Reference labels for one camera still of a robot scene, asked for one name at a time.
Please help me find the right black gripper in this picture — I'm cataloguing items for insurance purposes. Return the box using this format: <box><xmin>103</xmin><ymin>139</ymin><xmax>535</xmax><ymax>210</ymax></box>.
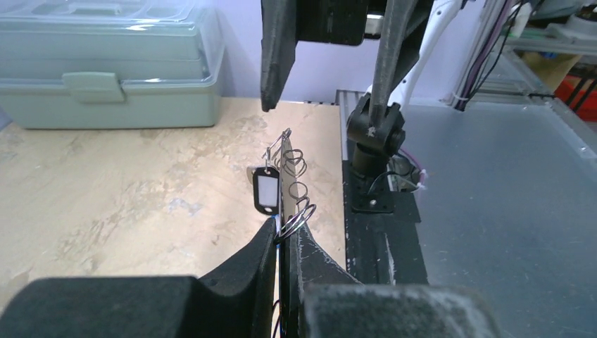
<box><xmin>260</xmin><ymin>0</ymin><xmax>433</xmax><ymax>129</ymax></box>

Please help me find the black key tag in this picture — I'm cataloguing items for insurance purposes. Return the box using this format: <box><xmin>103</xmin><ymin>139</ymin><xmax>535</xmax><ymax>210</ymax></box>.
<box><xmin>251</xmin><ymin>167</ymin><xmax>280</xmax><ymax>215</ymax></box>

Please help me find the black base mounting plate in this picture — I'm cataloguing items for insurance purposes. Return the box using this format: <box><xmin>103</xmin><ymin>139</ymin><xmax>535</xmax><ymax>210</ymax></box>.
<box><xmin>342</xmin><ymin>161</ymin><xmax>429</xmax><ymax>285</ymax></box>

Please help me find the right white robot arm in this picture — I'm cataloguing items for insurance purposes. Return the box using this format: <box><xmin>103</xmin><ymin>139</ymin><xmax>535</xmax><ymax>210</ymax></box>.
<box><xmin>260</xmin><ymin>1</ymin><xmax>463</xmax><ymax>213</ymax></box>

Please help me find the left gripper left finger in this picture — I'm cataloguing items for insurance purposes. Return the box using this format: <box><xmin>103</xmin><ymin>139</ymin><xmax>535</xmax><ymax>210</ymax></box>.
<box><xmin>1</xmin><ymin>218</ymin><xmax>276</xmax><ymax>337</ymax></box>

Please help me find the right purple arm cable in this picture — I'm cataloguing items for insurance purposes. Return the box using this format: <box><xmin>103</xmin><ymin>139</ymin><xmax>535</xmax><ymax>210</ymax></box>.
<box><xmin>454</xmin><ymin>0</ymin><xmax>519</xmax><ymax>112</ymax></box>

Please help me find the translucent green plastic toolbox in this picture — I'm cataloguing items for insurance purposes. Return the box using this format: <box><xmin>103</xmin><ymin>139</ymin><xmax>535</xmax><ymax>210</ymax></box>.
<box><xmin>1</xmin><ymin>1</ymin><xmax>225</xmax><ymax>130</ymax></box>

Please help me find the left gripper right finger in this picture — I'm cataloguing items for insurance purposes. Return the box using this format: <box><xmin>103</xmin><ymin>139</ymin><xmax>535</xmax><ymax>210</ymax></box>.
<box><xmin>282</xmin><ymin>225</ymin><xmax>501</xmax><ymax>337</ymax></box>

